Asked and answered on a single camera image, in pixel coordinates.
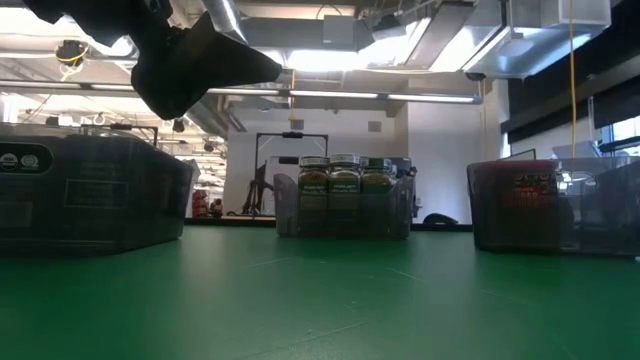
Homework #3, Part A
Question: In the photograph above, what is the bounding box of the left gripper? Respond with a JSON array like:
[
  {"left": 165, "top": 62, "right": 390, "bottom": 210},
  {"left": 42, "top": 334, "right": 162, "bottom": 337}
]
[{"left": 22, "top": 0, "right": 283, "bottom": 121}]

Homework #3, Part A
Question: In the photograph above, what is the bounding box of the dark green spice box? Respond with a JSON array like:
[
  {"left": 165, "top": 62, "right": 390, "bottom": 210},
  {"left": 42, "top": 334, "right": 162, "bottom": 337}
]
[
  {"left": 62, "top": 134, "right": 181, "bottom": 246},
  {"left": 0, "top": 133, "right": 65, "bottom": 254}
]

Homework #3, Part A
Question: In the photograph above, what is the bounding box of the red-lid patterned spice tin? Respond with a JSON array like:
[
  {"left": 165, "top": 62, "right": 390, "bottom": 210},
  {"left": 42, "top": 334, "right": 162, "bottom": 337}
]
[{"left": 469, "top": 159, "right": 562, "bottom": 251}]

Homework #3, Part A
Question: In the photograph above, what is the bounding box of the grey translucent plastic bin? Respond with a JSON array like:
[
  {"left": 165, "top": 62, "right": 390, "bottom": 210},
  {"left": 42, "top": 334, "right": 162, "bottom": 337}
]
[
  {"left": 466, "top": 157, "right": 640, "bottom": 257},
  {"left": 0, "top": 122, "right": 196, "bottom": 257},
  {"left": 273, "top": 172, "right": 417, "bottom": 240}
]

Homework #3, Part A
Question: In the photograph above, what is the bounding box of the long ceiling light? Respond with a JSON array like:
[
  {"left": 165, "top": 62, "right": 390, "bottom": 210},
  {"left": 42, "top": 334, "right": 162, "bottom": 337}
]
[
  {"left": 288, "top": 89, "right": 380, "bottom": 100},
  {"left": 0, "top": 78, "right": 137, "bottom": 94},
  {"left": 387, "top": 92, "right": 476, "bottom": 104},
  {"left": 207, "top": 87, "right": 281, "bottom": 96}
]

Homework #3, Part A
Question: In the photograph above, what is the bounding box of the round ceiling device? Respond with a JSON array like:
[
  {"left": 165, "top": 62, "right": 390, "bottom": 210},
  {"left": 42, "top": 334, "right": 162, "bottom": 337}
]
[{"left": 53, "top": 38, "right": 92, "bottom": 82}]

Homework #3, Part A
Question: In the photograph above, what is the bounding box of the green table mat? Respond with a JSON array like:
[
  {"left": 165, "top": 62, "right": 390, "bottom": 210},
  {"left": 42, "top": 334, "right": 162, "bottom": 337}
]
[{"left": 0, "top": 224, "right": 640, "bottom": 360}]

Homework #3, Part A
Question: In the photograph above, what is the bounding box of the dark rounded object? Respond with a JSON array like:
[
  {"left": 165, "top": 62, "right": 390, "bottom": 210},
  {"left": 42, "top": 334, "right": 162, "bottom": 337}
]
[{"left": 422, "top": 213, "right": 459, "bottom": 226}]

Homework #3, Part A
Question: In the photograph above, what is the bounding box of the large metal ceiling hood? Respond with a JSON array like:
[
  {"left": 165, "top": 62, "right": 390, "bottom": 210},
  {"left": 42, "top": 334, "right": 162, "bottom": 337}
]
[{"left": 429, "top": 0, "right": 611, "bottom": 81}]

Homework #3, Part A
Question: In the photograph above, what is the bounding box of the grey partition screen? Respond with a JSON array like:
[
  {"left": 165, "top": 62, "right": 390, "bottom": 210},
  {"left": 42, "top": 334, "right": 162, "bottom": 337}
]
[{"left": 499, "top": 148, "right": 537, "bottom": 162}]

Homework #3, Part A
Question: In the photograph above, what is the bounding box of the round silver ventilation duct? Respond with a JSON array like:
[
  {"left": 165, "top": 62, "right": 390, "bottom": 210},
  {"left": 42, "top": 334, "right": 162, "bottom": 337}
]
[{"left": 202, "top": 0, "right": 249, "bottom": 45}]

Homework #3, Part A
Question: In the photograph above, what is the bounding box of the black frame stand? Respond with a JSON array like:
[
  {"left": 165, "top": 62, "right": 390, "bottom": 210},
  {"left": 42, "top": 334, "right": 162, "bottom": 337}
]
[{"left": 254, "top": 131, "right": 330, "bottom": 217}]

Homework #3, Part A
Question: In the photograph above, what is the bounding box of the yellow hanging cable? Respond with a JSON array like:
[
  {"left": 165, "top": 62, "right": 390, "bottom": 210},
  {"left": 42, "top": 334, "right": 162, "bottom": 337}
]
[{"left": 568, "top": 0, "right": 578, "bottom": 159}]

